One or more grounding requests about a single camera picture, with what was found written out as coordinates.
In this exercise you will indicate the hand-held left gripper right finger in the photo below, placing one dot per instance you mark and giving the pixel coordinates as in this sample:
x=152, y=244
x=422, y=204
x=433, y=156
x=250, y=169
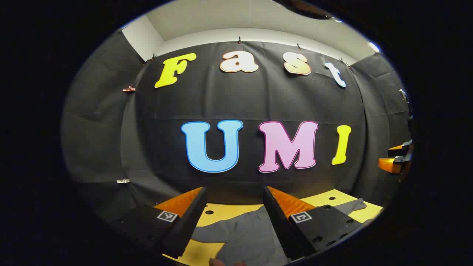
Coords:
x=279, y=225

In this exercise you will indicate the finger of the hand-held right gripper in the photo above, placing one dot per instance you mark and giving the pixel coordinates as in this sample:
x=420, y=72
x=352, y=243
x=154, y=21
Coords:
x=396, y=147
x=388, y=165

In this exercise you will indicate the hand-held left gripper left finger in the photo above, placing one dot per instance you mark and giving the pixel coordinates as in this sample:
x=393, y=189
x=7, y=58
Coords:
x=190, y=221

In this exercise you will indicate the grey button shirt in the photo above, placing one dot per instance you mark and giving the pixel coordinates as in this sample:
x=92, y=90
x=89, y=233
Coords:
x=244, y=236

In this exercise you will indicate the white cloth clip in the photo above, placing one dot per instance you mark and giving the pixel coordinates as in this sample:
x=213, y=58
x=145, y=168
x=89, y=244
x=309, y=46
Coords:
x=123, y=181

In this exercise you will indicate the black backdrop cloth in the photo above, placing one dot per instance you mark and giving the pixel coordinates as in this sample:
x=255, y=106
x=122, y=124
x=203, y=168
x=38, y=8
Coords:
x=258, y=99

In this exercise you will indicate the pink cloth clip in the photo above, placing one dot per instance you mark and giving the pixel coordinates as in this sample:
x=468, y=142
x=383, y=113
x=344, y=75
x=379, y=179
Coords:
x=128, y=89

